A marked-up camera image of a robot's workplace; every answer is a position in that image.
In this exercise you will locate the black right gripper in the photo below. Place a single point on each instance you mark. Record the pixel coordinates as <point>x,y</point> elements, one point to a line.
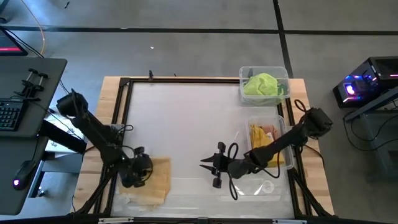
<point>228,166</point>

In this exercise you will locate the mustard yellow towel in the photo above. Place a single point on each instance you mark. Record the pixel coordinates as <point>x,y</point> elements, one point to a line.
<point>276,160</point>
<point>259,138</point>

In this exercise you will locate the black desk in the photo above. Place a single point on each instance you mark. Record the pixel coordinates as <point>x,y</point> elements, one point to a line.
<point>31,84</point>

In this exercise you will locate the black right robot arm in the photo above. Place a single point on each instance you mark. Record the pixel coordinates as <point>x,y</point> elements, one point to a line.
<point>280,143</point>

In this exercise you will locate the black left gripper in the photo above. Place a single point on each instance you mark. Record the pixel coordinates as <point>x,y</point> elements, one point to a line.
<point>136,171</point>

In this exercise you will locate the grey metal stand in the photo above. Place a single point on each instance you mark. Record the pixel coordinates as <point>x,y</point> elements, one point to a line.
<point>376,130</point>

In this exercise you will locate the computer tower with coloured lights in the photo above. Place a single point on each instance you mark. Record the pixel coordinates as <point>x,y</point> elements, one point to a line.
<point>367,81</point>

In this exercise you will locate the black computer mouse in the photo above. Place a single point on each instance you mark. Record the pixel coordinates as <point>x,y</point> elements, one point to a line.
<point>23,174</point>

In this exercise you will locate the computer monitor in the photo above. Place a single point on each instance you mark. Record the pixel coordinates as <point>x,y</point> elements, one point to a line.
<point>9,43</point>

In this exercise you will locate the peach pink towel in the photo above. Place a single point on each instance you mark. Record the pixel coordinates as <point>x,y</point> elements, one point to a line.
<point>271,130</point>

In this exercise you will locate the black keyboard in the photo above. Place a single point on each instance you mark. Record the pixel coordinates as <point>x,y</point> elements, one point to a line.
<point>11,114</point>

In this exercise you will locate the pale beige towel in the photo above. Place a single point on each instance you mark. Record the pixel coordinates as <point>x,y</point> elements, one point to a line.
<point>158,183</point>

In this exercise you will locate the clear plastic bin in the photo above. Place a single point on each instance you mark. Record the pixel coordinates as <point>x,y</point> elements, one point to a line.
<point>264,101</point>
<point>287,133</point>

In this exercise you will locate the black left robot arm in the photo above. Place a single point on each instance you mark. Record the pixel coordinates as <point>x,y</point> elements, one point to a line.
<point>93,130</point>

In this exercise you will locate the black clamp stand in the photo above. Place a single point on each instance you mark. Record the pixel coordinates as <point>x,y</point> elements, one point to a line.
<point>31,84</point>

